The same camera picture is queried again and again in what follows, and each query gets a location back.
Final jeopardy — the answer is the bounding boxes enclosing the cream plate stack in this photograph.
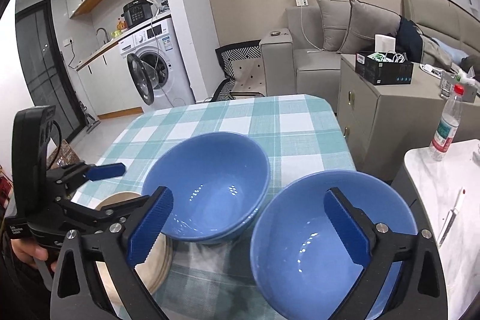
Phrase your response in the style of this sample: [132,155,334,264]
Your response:
[93,191,174,306]

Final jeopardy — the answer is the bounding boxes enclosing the blue bowl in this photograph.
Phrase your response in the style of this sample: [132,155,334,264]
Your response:
[250,170,417,319]
[142,132,270,244]

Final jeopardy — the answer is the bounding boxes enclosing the white kitchen counter cabinets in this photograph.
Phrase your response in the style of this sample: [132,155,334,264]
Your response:
[76,11,171,119]

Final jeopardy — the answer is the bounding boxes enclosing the person's left hand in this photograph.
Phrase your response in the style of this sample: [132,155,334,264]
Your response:
[10,238,49,269]

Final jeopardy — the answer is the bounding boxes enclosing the grey side cabinet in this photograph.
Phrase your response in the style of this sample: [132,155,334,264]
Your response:
[336,52,480,182]

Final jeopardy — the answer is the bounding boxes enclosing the white washing machine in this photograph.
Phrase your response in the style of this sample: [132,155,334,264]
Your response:
[118,16,195,112]

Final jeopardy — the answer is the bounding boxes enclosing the plastic water bottle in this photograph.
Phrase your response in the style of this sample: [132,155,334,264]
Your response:
[429,84,465,162]

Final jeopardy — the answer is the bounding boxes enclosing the yellow oil bottle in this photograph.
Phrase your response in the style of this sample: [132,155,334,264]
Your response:
[116,18,128,32]

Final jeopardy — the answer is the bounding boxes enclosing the black pressure cooker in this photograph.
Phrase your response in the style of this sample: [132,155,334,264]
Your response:
[122,0,153,28]

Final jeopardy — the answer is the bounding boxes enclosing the black cardboard box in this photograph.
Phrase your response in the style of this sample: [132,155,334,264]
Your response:
[355,51,413,85]

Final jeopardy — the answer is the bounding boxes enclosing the black patterned chair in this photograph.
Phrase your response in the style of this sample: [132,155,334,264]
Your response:
[211,40,267,101]

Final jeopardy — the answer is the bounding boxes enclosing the white charger box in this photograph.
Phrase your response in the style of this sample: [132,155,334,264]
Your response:
[374,34,396,54]

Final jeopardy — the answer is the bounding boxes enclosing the grey cushion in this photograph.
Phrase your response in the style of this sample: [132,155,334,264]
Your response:
[316,0,351,51]
[338,0,401,54]

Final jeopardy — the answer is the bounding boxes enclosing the grey sofa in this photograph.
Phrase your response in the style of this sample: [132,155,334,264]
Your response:
[259,0,479,102]

